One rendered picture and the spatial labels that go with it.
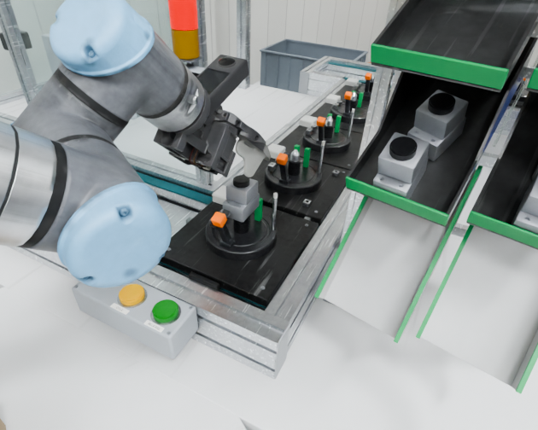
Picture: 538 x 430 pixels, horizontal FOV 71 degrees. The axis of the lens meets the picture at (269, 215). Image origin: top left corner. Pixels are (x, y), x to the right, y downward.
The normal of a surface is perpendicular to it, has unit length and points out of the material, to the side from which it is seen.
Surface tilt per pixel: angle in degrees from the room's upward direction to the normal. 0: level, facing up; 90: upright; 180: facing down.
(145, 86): 110
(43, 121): 19
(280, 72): 90
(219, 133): 46
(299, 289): 0
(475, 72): 115
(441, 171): 25
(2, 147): 51
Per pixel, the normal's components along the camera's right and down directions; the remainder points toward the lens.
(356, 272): -0.39, -0.25
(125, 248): 0.58, 0.56
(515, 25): -0.21, -0.54
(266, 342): -0.45, 0.52
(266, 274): 0.04, -0.80
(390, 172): -0.56, 0.75
